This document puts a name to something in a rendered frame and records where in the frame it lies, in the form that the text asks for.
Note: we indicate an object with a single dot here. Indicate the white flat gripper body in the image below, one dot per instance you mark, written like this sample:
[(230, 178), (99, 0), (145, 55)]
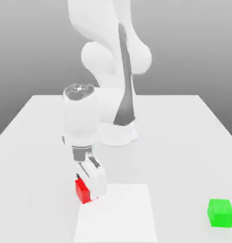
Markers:
[(96, 180)]

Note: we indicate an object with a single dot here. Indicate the small red cube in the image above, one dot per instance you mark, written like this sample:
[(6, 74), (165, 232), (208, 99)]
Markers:
[(82, 191)]

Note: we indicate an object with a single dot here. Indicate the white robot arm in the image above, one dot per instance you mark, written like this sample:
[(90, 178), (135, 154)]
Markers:
[(108, 62)]

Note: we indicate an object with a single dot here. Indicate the small green cube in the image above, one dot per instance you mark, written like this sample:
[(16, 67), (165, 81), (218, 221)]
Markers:
[(221, 213)]

